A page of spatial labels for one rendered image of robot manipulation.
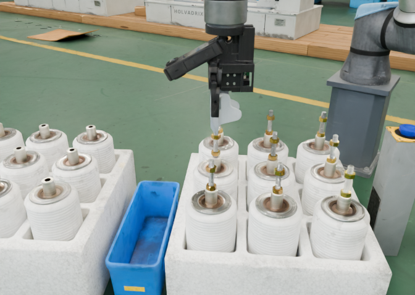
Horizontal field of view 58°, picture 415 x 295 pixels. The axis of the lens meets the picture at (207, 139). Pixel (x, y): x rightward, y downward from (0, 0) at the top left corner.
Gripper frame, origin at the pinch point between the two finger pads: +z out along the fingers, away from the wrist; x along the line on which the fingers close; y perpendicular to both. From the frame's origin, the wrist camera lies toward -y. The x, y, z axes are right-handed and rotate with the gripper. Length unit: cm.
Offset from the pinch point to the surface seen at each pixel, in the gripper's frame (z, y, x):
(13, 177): 11.1, -42.1, -0.2
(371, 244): 16.8, 28.8, -15.8
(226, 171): 9.4, 2.9, -1.6
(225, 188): 11.8, 2.5, -4.4
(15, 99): 35, -95, 110
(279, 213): 9.4, 11.2, -15.7
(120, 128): 35, -36, 74
